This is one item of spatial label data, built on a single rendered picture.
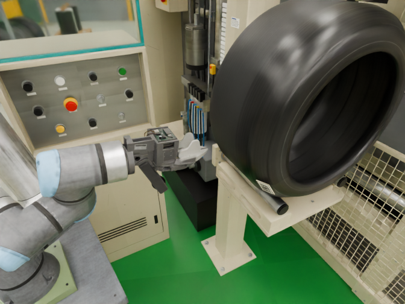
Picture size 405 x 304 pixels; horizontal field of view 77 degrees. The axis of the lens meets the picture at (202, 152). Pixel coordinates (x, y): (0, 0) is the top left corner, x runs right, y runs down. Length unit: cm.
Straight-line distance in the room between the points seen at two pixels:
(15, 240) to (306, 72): 67
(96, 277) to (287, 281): 112
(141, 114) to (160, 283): 101
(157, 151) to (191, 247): 133
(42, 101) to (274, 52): 90
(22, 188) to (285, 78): 83
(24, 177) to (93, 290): 46
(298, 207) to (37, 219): 83
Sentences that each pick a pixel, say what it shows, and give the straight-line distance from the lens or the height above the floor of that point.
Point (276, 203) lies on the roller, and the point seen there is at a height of 92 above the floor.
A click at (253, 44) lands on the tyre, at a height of 138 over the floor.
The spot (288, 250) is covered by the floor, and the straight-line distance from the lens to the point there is 192.
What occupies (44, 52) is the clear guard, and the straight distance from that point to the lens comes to 113.
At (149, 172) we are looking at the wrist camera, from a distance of 62.
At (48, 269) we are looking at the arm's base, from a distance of 112.
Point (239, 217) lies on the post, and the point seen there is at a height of 40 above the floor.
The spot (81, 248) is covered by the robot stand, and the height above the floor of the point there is 60.
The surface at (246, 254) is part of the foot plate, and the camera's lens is 183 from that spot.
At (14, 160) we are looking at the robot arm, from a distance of 96.
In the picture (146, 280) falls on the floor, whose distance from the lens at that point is 177.
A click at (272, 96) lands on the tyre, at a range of 60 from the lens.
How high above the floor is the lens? 154
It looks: 36 degrees down
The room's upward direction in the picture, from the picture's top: straight up
